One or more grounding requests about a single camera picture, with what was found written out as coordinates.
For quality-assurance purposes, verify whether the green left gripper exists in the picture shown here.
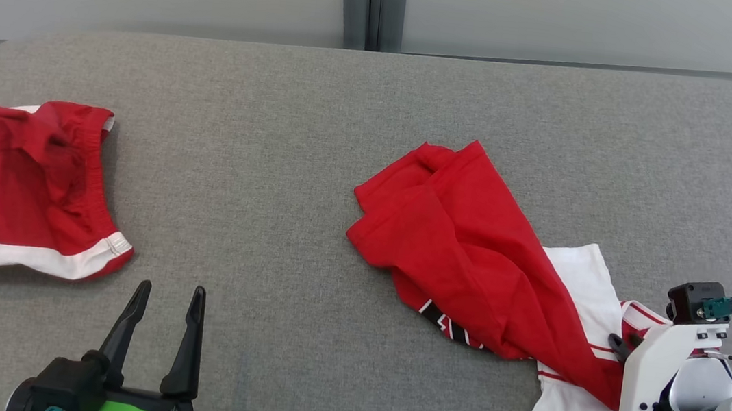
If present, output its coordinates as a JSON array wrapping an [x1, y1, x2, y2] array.
[[5, 266, 218, 411]]

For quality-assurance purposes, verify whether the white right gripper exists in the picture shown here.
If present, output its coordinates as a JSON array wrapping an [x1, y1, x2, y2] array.
[[601, 312, 729, 411]]

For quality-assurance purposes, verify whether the red jersey white striped trim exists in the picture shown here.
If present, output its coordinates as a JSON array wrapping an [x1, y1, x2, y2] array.
[[325, 127, 706, 411]]

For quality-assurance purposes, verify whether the red shorts white trim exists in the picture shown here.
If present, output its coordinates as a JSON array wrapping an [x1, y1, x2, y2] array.
[[0, 94, 151, 292]]

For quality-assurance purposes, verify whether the grey fabric sofa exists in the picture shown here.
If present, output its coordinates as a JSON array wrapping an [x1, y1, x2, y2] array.
[[0, 0, 732, 411]]

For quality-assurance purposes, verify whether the grey rounded post foot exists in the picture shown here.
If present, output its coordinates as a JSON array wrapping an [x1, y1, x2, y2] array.
[[336, 0, 370, 51], [375, 0, 408, 54]]

